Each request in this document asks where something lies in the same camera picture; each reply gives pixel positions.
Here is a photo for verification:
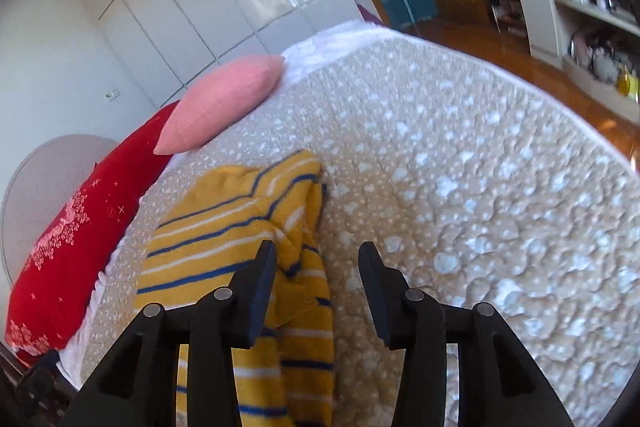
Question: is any red patterned pillow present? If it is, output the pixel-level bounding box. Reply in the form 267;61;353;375
5;101;182;354

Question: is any pink pillow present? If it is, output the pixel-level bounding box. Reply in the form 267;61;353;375
153;54;287;156

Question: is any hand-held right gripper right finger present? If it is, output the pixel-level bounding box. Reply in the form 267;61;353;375
358;241;576;427

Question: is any white bed sheet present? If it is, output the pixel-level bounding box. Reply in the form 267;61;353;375
56;20;636;388

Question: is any beige dotted quilt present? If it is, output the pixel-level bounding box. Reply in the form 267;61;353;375
80;36;637;427

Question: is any round grey headboard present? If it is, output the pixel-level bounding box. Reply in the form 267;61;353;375
0;134;121;293

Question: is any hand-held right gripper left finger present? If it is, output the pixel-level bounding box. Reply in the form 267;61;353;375
59;239;279;427

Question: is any yellow striped knit sweater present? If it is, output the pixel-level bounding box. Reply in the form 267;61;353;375
133;149;336;427

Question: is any white shelf unit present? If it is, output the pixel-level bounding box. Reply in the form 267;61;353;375
502;0;640;128

